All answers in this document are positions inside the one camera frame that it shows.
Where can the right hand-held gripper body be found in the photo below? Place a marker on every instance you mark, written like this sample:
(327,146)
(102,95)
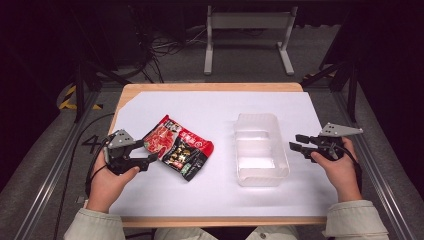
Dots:
(330,146)

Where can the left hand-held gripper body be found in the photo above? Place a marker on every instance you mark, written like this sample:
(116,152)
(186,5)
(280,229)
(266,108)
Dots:
(117,159)

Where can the red and black food packet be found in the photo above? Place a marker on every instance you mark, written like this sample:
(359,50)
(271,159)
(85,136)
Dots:
(178,150)

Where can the clear plastic container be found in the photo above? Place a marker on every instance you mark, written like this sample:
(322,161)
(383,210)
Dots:
(260,150)

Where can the person's left hand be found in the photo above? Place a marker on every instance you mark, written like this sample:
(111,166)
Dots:
(106,188)

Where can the person's right hand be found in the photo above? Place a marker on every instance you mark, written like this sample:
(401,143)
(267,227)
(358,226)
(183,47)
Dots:
(343,178)

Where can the black metal stand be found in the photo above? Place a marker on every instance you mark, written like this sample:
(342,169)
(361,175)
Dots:
(79,96)
(351,93)

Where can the white paper sheet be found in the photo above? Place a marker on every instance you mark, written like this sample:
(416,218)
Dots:
(206,193)

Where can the person's light jacket front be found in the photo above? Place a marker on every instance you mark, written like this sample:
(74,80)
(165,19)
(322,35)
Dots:
(226,235)

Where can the aluminium rail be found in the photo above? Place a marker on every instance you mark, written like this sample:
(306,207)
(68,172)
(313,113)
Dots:
(383,186)
(50,180)

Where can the white metal stand frame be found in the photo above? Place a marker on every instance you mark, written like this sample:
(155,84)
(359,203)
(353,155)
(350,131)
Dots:
(250,20)

